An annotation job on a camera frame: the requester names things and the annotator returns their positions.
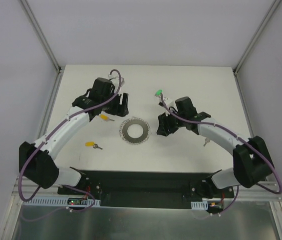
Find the metal disc keyring holder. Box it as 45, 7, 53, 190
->
119, 117, 151, 145

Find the key with solid blue tag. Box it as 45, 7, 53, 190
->
203, 138, 210, 147

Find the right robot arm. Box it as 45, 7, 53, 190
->
156, 95, 274, 199

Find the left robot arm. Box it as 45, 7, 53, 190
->
19, 76, 129, 195

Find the key with yellow tag upper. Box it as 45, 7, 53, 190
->
99, 114, 114, 122

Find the key with yellow tag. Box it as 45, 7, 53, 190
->
99, 114, 114, 122
85, 141, 103, 150

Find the key with green tag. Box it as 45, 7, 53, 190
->
154, 89, 162, 102

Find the key with yellow tag lower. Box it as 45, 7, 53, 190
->
85, 141, 103, 150

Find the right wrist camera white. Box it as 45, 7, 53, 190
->
159, 97, 174, 109

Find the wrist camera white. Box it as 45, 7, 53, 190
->
108, 74, 125, 87
159, 97, 174, 109

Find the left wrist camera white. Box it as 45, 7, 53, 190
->
108, 74, 125, 87

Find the right aluminium frame post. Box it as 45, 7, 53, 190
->
233, 0, 282, 76

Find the aluminium frame post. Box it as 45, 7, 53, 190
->
233, 0, 282, 76
18, 0, 62, 73

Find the left aluminium frame post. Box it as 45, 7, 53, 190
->
18, 0, 62, 73

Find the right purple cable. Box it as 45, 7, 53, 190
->
159, 96, 282, 220

